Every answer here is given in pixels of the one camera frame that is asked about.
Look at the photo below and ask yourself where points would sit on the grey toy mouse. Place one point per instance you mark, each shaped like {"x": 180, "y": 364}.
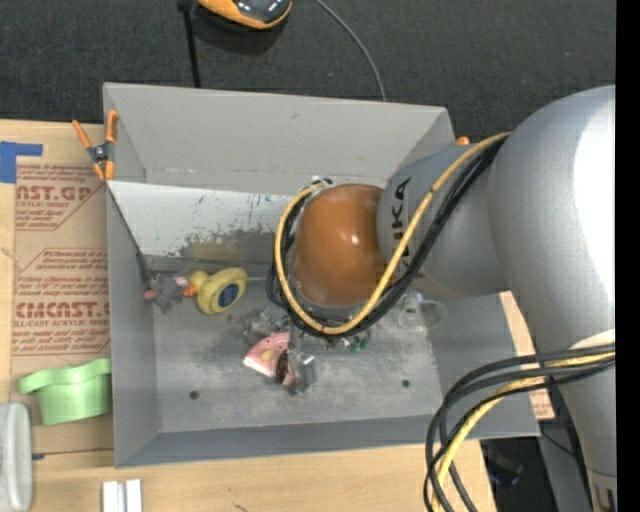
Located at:
{"x": 167, "y": 291}

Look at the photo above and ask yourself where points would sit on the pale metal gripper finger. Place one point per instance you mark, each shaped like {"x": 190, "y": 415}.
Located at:
{"x": 260, "y": 324}
{"x": 302, "y": 371}

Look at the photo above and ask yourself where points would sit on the yellow rubber duck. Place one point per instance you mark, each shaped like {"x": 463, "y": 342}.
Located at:
{"x": 220, "y": 292}

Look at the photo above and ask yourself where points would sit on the pink toy with yellow heart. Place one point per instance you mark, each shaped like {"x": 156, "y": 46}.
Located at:
{"x": 264, "y": 354}

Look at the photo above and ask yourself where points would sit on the pale grey rounded container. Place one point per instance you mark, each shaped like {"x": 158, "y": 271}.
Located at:
{"x": 14, "y": 455}

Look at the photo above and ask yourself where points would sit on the brown cardboard board red print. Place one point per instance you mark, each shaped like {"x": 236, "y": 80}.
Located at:
{"x": 60, "y": 280}

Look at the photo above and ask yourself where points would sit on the grey metal bin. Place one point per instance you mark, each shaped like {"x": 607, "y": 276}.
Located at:
{"x": 210, "y": 400}

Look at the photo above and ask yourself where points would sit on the light green plastic cup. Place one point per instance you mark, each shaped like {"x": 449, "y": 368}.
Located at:
{"x": 70, "y": 395}

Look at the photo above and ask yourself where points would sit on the clear glass cup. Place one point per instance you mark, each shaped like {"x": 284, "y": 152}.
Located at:
{"x": 422, "y": 312}

